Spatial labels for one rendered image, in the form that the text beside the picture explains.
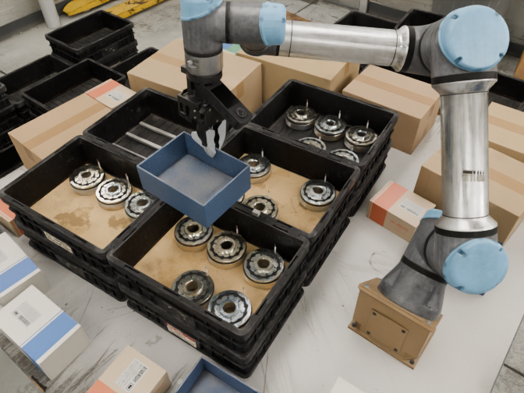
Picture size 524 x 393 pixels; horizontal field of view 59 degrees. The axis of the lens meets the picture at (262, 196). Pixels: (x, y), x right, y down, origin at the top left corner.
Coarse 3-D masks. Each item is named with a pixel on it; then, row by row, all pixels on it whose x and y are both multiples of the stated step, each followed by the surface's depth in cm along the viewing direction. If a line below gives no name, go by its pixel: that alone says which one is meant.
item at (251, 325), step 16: (160, 208) 121; (240, 208) 120; (144, 224) 117; (272, 224) 116; (128, 240) 114; (304, 240) 112; (112, 256) 110; (304, 256) 112; (128, 272) 107; (288, 272) 106; (160, 288) 104; (272, 288) 103; (176, 304) 103; (192, 304) 101; (208, 320) 99; (224, 320) 98; (256, 320) 98; (240, 336) 96
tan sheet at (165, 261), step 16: (176, 224) 130; (160, 240) 126; (144, 256) 122; (160, 256) 122; (176, 256) 122; (192, 256) 122; (144, 272) 119; (160, 272) 119; (176, 272) 119; (208, 272) 118; (224, 272) 118; (240, 272) 118; (224, 288) 115; (240, 288) 115; (256, 288) 115; (256, 304) 112
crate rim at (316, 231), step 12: (264, 132) 142; (288, 144) 138; (324, 156) 134; (348, 180) 127; (348, 192) 126; (240, 204) 121; (336, 204) 120; (264, 216) 118; (324, 216) 119; (288, 228) 115; (312, 240) 114
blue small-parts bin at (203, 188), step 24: (168, 144) 107; (192, 144) 110; (144, 168) 104; (168, 168) 110; (192, 168) 110; (216, 168) 110; (240, 168) 104; (168, 192) 99; (192, 192) 105; (216, 192) 105; (240, 192) 103; (192, 216) 99; (216, 216) 99
